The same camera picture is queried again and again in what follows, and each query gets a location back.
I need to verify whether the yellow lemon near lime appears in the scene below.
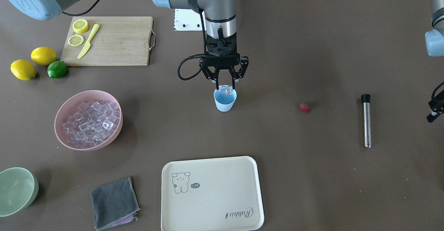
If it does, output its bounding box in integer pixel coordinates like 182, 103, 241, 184
31, 46, 57, 66

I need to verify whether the yellow plastic knife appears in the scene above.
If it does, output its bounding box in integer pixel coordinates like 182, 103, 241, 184
77, 24, 100, 59

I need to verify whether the green lime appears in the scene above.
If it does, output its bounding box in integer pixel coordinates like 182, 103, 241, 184
46, 61, 68, 79

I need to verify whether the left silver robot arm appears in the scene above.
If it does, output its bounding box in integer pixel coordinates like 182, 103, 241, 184
425, 0, 444, 122

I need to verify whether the pink bowl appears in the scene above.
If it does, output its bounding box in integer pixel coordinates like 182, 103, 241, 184
54, 90, 123, 151

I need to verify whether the wooden cutting board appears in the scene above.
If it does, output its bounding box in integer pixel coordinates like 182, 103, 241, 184
60, 16, 155, 66

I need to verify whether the yellow lemon outer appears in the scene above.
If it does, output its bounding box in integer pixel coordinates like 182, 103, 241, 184
10, 59, 37, 80

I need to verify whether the lemon half upper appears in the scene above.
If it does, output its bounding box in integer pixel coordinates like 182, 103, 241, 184
72, 19, 89, 34

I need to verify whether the lemon half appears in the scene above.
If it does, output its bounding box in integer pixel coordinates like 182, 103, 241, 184
67, 34, 84, 47
72, 19, 89, 34

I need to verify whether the ice cubes pile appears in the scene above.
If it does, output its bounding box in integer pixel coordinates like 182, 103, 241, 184
62, 100, 121, 149

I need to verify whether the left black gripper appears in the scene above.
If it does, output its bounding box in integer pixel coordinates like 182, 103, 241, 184
426, 82, 444, 122

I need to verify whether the green bowl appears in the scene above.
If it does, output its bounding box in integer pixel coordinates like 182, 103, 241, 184
0, 167, 39, 217

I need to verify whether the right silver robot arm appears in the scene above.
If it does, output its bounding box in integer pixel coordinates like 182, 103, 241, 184
8, 0, 249, 88

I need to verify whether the steel muddler black tip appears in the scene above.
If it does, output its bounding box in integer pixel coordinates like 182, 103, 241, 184
361, 94, 372, 149

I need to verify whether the light blue plastic cup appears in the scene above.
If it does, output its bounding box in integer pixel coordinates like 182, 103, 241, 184
213, 90, 237, 112

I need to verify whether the red strawberry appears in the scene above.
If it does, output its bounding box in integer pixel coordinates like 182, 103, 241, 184
299, 103, 310, 113

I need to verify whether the grey folded cloth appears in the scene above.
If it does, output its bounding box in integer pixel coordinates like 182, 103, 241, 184
90, 177, 140, 231

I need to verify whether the clear ice cube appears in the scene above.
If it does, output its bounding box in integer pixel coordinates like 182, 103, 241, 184
219, 85, 234, 95

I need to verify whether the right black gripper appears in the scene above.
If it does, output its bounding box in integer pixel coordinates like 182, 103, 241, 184
201, 33, 249, 90

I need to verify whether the lemon half lower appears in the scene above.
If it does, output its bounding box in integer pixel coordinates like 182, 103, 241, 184
67, 34, 84, 47

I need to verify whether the cream rabbit tray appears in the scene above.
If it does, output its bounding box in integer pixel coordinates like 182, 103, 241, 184
161, 156, 265, 231

